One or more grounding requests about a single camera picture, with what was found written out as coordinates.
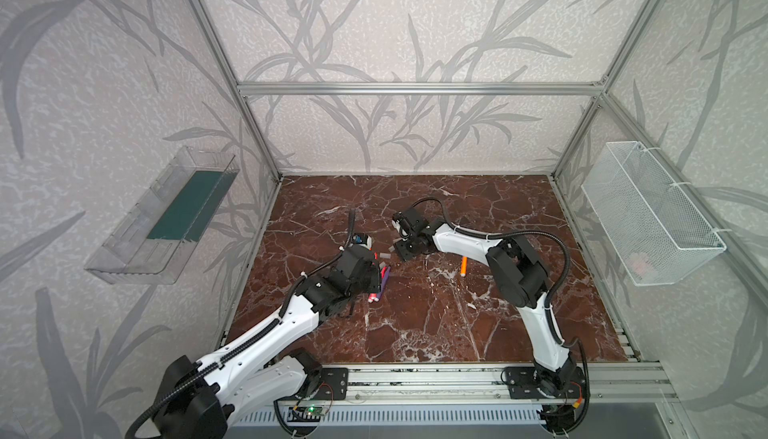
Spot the white wire mesh basket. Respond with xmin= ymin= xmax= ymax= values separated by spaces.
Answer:
xmin=582 ymin=141 xmax=727 ymax=287

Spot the pink object in basket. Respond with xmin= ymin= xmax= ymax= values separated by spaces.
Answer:
xmin=628 ymin=253 xmax=655 ymax=279

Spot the aluminium frame crossbar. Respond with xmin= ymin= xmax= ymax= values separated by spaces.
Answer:
xmin=237 ymin=82 xmax=602 ymax=97

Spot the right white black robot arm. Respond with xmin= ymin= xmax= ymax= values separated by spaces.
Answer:
xmin=392 ymin=207 xmax=577 ymax=397

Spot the purple marker pen lower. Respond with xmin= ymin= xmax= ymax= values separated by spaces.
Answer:
xmin=378 ymin=266 xmax=391 ymax=293

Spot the clear plastic wall tray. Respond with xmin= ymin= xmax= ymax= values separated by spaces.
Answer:
xmin=85 ymin=146 xmax=240 ymax=285

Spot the green circuit board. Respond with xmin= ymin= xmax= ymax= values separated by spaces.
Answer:
xmin=287 ymin=403 xmax=332 ymax=423

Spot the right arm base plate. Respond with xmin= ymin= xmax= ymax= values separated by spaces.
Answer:
xmin=500 ymin=366 xmax=586 ymax=401

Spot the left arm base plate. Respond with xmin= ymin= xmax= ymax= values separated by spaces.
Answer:
xmin=293 ymin=367 xmax=349 ymax=401

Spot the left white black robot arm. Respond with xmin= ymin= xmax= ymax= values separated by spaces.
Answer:
xmin=125 ymin=244 xmax=381 ymax=438

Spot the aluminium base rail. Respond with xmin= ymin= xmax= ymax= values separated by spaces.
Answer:
xmin=328 ymin=362 xmax=679 ymax=407

